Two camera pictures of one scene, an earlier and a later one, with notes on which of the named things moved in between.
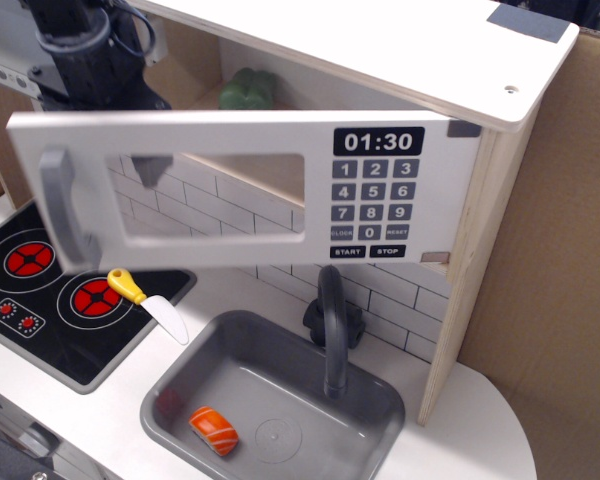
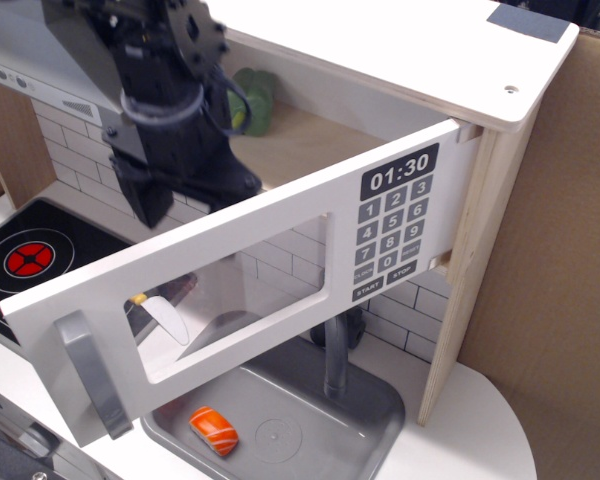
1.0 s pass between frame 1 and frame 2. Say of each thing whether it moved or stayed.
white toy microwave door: moved
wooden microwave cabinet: stayed
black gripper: moved
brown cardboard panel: stayed
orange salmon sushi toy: stayed
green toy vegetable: stayed
